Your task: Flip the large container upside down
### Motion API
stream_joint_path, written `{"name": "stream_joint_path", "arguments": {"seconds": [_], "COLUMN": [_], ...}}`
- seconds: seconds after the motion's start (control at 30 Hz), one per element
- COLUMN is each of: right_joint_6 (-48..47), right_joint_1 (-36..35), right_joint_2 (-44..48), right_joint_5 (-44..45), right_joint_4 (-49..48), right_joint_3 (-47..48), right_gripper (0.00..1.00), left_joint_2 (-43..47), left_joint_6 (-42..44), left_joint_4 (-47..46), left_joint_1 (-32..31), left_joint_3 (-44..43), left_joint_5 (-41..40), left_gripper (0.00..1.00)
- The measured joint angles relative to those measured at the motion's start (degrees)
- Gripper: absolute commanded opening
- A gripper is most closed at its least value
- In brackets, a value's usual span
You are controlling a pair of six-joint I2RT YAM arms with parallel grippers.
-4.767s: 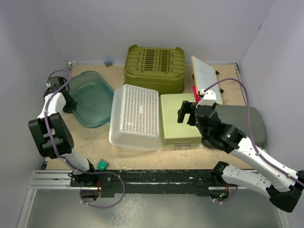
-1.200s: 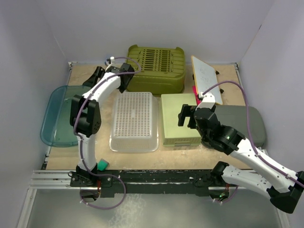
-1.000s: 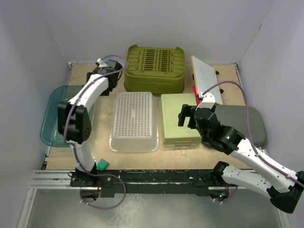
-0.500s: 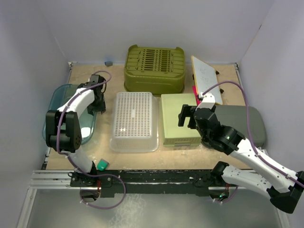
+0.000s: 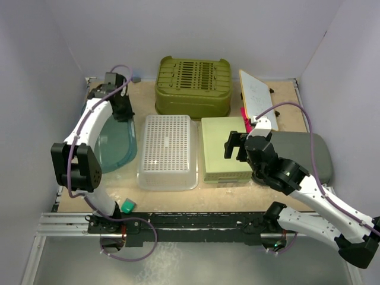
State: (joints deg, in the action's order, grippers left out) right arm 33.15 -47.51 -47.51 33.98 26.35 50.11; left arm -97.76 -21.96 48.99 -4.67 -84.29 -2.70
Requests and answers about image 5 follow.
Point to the pink plastic clip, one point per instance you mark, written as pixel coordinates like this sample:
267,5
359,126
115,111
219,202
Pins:
245,119

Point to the light green plastic basket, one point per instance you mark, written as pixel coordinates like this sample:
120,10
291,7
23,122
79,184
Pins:
215,168

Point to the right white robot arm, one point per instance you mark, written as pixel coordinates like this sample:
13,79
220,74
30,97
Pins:
354,235

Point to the teal transparent basket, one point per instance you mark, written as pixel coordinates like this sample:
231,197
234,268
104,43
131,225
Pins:
116,144

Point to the aluminium frame rail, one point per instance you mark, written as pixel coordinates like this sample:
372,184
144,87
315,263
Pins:
63,251

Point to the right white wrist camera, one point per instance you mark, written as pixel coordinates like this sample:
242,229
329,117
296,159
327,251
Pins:
260,126

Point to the white board yellow frame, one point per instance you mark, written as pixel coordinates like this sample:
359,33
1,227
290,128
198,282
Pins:
256,95

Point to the white perforated plastic basket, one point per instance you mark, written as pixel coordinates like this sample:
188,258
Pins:
169,154

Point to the small grey blue block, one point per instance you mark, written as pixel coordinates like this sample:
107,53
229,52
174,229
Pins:
136,79

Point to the teal green sponge block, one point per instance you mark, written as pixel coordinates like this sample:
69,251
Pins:
128,206

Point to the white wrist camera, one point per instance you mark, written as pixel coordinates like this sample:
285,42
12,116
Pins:
114,79
260,126

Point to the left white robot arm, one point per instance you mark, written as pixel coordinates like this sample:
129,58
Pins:
75,165

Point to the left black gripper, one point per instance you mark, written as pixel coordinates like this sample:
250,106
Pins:
126,116

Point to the olive green plastic tub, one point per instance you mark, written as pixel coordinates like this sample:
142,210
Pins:
197,88

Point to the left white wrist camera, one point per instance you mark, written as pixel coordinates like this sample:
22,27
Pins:
114,79

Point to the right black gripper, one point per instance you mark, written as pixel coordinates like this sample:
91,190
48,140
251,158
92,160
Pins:
234,141

